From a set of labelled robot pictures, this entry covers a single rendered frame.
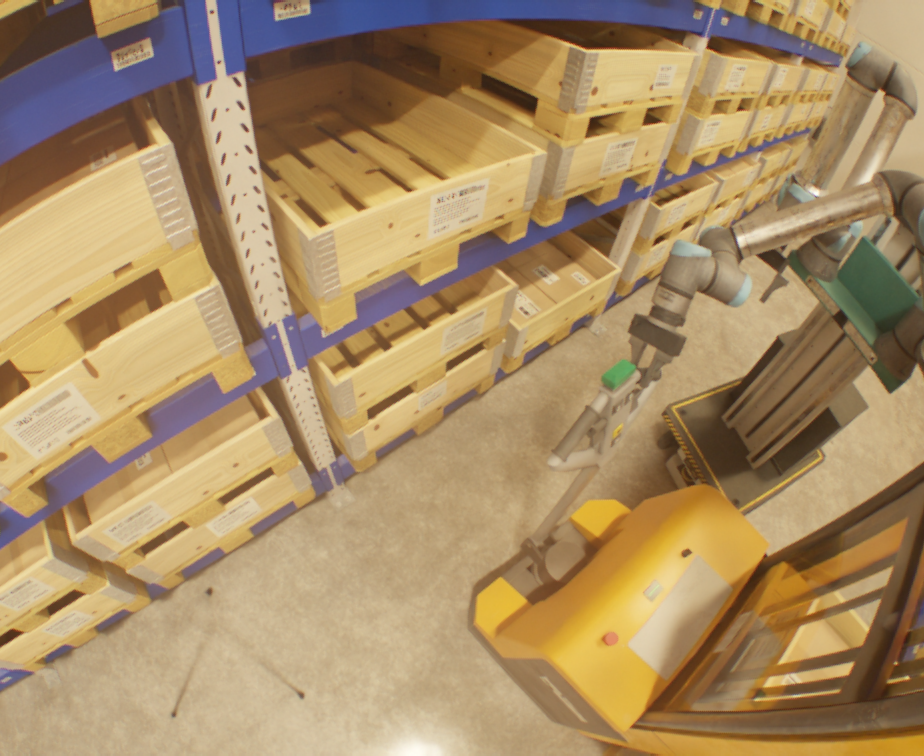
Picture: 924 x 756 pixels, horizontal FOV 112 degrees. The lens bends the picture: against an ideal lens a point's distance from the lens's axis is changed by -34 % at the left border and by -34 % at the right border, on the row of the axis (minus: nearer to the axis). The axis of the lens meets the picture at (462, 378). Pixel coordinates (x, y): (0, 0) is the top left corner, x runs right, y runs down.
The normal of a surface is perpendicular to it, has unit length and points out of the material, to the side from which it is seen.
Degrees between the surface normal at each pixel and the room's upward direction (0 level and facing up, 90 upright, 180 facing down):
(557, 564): 0
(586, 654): 0
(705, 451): 0
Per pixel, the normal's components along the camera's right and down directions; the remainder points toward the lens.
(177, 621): 0.08, -0.58
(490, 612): -0.15, -0.79
